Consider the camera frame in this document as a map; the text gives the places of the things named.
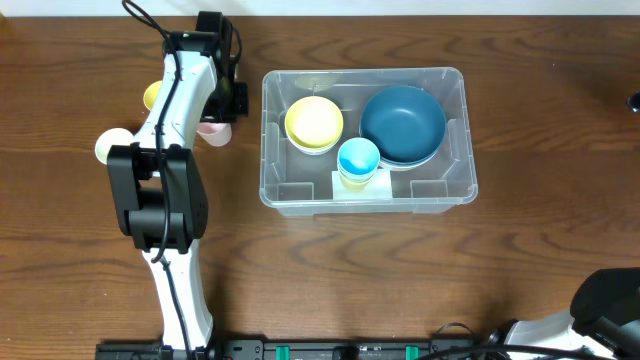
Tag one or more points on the cream white cup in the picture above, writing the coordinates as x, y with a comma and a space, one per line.
111, 137

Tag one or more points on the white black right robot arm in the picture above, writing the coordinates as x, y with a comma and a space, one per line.
602, 321

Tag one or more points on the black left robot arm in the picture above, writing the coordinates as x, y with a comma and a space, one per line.
158, 193

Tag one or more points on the clear plastic storage container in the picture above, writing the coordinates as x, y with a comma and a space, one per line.
297, 184

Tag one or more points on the yellow small bowl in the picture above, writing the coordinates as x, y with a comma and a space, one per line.
314, 122

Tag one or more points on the yellow cup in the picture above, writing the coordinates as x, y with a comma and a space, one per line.
351, 185
150, 94

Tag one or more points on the white small bowl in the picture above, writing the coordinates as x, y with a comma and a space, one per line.
312, 151

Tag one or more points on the pink cup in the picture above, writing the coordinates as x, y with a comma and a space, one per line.
215, 134

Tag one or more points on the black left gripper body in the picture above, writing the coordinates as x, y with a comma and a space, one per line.
232, 103

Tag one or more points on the light blue cup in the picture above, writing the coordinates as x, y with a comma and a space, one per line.
358, 159

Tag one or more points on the dark blue bowl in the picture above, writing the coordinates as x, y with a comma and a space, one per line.
402, 111
408, 150

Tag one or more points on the beige large bowl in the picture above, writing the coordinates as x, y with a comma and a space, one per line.
405, 167

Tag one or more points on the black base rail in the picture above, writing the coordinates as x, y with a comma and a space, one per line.
260, 350

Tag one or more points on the white label on container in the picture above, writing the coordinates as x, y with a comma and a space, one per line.
379, 188

